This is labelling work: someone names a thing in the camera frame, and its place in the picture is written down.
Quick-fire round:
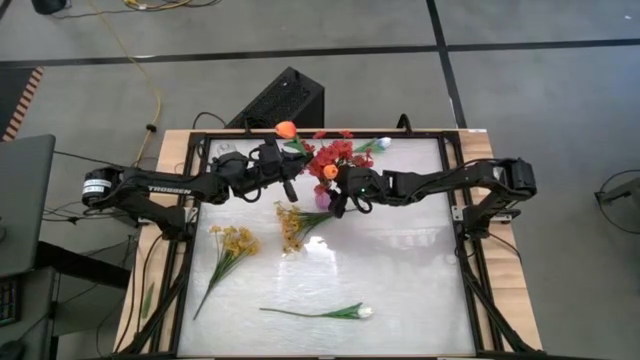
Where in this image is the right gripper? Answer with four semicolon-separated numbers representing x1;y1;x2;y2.
329;167;381;219

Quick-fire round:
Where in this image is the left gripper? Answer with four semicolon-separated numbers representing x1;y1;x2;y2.
233;152;309;203

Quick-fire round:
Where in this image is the pink glass vase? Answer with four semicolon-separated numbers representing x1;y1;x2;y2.
313;188;333;212

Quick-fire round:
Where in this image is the red artificial flower bunch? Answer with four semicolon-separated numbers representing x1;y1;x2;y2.
299;129;376;199

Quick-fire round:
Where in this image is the yellow artificial flower bunch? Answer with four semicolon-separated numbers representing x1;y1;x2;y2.
192;224;262;321
273;200;335;254

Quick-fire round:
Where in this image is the clear cut-glass vase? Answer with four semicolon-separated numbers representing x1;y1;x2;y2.
215;141;240;160

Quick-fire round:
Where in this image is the black computer tower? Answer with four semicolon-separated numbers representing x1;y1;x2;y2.
224;66;326;130

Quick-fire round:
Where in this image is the grey laptop lid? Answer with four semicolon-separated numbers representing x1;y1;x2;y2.
0;133;57;279

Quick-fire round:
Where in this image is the dark mat with striped edge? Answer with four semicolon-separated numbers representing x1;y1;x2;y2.
0;66;46;143

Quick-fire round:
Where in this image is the grey side desk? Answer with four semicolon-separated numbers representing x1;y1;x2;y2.
0;239;132;360

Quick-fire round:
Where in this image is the black round floor object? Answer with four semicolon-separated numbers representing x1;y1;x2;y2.
30;0;69;16

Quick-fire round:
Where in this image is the black keyboard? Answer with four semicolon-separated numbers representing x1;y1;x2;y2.
0;276;22;327

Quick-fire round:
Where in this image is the black computer mouse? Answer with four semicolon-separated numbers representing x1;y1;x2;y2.
0;339;26;360

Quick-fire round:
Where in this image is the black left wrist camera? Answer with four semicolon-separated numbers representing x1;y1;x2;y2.
257;134;284;177

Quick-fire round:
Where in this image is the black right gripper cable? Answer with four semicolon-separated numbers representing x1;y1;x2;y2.
352;192;375;215

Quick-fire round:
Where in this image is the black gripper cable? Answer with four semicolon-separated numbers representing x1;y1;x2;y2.
352;192;375;215
239;182;264;204

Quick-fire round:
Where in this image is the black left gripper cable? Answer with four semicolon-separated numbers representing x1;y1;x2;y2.
239;182;264;204

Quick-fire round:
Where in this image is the black aluminium table frame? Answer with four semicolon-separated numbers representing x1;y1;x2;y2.
112;127;551;360

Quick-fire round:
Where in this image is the black cable loop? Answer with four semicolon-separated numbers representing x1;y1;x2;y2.
192;110;227;132

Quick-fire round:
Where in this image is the yellow hanging cable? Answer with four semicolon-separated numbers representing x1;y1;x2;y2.
88;0;164;169

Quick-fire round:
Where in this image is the floor cable bundle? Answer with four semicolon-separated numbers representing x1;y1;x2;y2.
122;0;224;12

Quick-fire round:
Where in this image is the black cable bundle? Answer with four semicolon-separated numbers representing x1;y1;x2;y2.
42;149;151;226

